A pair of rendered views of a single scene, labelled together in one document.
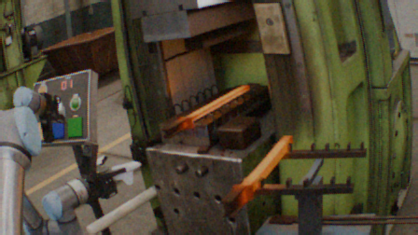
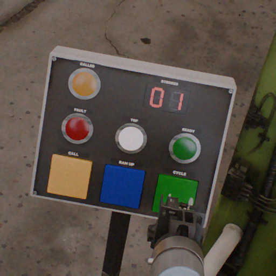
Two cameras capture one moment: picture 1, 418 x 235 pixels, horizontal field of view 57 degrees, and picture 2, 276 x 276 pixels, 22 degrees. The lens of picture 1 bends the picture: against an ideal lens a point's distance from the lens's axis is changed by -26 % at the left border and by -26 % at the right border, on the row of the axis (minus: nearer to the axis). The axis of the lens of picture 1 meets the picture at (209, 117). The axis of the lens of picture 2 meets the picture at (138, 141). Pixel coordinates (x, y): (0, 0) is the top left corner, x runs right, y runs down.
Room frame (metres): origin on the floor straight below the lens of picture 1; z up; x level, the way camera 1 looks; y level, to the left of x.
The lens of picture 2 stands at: (0.87, 0.80, 2.06)
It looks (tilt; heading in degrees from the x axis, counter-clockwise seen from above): 47 degrees down; 346
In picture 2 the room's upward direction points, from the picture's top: 11 degrees clockwise
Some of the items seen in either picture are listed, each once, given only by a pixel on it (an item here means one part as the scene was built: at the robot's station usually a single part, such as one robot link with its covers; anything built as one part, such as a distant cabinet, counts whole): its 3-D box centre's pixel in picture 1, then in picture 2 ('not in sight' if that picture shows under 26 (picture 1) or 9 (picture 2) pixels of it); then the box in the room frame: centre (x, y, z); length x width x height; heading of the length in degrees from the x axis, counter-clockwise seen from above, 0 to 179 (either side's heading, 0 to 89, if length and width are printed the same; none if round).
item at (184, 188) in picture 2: (75, 127); (174, 195); (1.69, 0.51, 1.01); 0.07 x 0.05 x 0.07; 77
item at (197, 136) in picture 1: (219, 111); not in sight; (1.72, -0.04, 0.96); 0.42 x 0.20 x 0.09; 142
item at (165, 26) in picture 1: (202, 15); not in sight; (1.72, -0.04, 1.32); 0.42 x 0.20 x 0.10; 142
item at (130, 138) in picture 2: not in sight; (131, 138); (1.76, 0.60, 1.09); 0.05 x 0.03 x 0.04; 52
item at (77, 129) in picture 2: not in sight; (77, 128); (1.78, 0.70, 1.09); 0.05 x 0.03 x 0.04; 52
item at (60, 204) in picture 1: (60, 203); not in sight; (1.06, 0.45, 0.98); 0.11 x 0.08 x 0.09; 142
